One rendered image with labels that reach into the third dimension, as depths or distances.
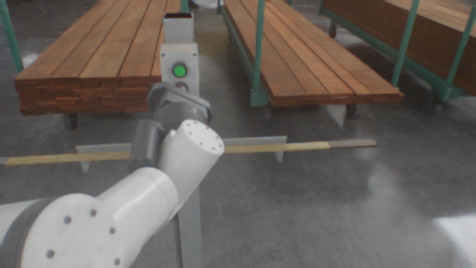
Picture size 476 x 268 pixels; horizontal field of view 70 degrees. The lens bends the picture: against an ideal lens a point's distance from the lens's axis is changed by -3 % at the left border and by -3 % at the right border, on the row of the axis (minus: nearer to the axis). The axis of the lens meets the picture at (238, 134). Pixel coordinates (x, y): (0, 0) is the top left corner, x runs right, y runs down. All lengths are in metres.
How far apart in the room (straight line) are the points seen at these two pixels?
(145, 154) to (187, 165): 0.05
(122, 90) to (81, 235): 2.05
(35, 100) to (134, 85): 0.62
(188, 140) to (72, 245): 0.23
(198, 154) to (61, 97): 2.00
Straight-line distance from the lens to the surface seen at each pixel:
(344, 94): 2.50
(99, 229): 0.24
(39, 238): 0.21
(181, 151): 0.43
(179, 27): 0.73
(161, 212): 0.37
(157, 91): 0.61
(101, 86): 2.28
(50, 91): 2.38
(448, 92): 3.27
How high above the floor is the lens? 1.47
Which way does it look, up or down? 31 degrees down
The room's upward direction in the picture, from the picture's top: 2 degrees clockwise
